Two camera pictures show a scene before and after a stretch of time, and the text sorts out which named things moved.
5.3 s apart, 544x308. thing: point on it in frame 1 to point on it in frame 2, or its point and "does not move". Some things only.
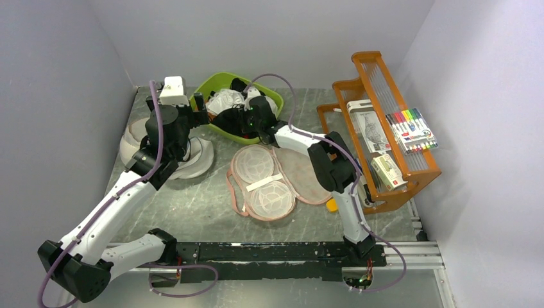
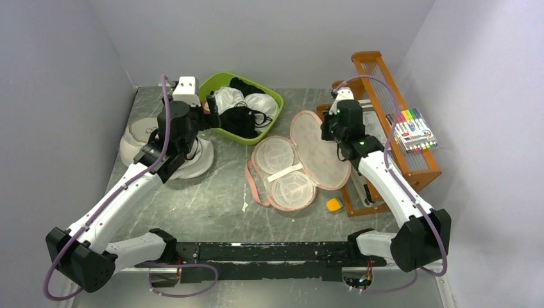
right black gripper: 250,129 to 326,118
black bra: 233,119 does not move
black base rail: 266,262 does not move
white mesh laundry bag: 199,157 does not move
